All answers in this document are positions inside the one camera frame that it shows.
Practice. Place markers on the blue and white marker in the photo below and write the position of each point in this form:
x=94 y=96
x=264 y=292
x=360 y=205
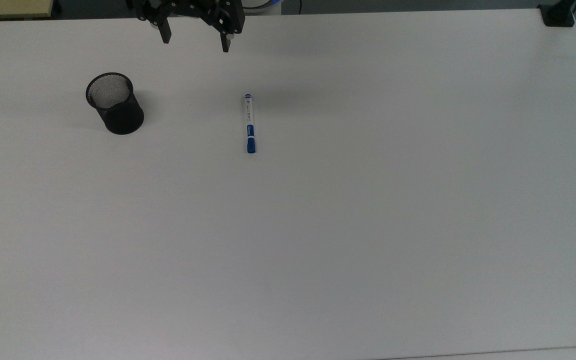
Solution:
x=250 y=122

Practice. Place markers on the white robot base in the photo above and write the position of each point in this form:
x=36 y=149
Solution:
x=265 y=6

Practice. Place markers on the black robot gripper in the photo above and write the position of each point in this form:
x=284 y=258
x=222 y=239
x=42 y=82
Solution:
x=188 y=7

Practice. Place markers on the yellow wooden table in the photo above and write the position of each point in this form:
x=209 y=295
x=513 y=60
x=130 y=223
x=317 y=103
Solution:
x=8 y=7

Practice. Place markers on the black mesh pen cup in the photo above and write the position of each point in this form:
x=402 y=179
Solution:
x=118 y=112

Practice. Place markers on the black square clamp mount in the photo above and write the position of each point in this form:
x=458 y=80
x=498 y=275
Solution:
x=558 y=15

